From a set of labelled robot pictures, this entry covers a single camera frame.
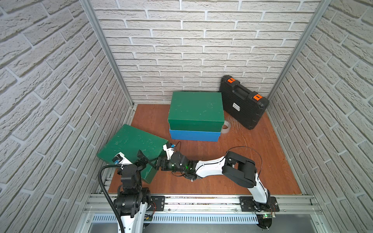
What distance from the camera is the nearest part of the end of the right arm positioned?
65 cm

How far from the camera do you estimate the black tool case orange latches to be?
87 cm

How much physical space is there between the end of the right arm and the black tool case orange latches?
0.46 metres
